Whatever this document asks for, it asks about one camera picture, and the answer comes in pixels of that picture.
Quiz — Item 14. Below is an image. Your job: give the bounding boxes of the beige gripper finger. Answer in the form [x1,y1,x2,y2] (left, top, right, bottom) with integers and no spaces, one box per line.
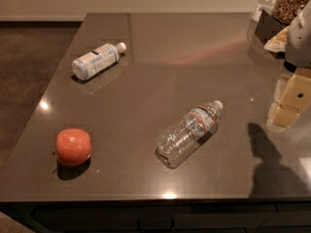
[270,69,311,128]

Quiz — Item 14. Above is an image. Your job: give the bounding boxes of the blue labelled plastic bottle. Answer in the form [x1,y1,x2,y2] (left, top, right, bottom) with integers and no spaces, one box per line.
[71,43,127,81]

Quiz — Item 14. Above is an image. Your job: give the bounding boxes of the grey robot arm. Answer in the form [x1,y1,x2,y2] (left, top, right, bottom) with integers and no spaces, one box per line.
[268,1,311,128]

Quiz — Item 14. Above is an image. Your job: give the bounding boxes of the clear water bottle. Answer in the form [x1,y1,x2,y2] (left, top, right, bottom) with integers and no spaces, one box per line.
[155,100,224,169]

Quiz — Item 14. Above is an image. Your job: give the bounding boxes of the small clear bottle background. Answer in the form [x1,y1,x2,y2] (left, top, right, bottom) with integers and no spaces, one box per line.
[252,0,276,22]

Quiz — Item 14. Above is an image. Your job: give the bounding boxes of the wrapped snack packet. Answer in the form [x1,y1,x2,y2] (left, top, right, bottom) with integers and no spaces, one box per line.
[264,26,289,52]

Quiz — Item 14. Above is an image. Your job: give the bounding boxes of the black snack tray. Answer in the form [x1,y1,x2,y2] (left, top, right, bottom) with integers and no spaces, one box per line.
[253,11,285,59]

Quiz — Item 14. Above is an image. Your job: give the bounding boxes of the jar of brown nuts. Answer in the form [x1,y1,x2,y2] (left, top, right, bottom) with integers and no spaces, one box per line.
[272,0,310,24]

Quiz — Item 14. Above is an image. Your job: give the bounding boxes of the red apple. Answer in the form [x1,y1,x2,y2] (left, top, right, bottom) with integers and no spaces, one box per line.
[56,128,91,167]

